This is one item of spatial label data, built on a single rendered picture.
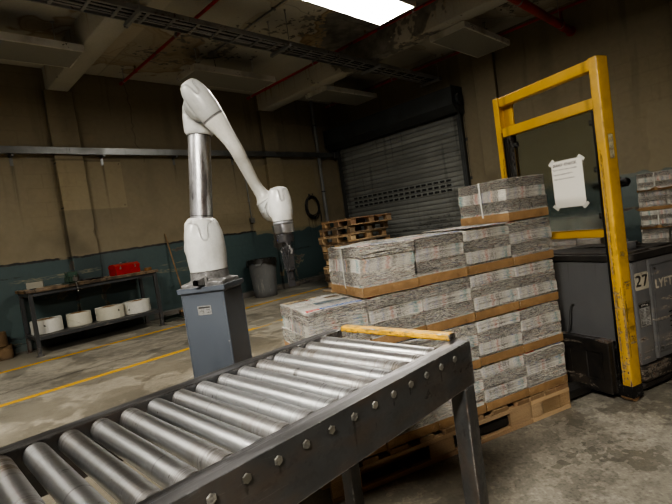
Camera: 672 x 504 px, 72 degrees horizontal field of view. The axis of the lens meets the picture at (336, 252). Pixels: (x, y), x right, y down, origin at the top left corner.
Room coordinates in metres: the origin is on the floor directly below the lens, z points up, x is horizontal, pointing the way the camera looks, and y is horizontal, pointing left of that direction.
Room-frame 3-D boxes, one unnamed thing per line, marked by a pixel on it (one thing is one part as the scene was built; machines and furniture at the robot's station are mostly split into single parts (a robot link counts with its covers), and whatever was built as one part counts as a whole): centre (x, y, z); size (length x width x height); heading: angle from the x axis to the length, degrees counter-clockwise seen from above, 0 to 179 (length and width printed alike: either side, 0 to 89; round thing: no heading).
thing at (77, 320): (6.94, 3.73, 0.55); 1.80 x 0.70 x 1.09; 134
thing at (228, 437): (0.97, 0.34, 0.77); 0.47 x 0.05 x 0.05; 44
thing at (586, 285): (2.92, -1.69, 0.40); 0.69 x 0.55 x 0.80; 24
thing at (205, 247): (1.93, 0.54, 1.17); 0.18 x 0.16 x 0.22; 19
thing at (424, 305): (2.29, -0.29, 0.42); 1.17 x 0.39 x 0.83; 114
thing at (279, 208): (2.08, 0.22, 1.30); 0.13 x 0.11 x 0.16; 20
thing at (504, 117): (3.06, -1.22, 0.97); 0.09 x 0.09 x 1.75; 24
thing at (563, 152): (2.77, -1.37, 1.28); 0.57 x 0.01 x 0.65; 24
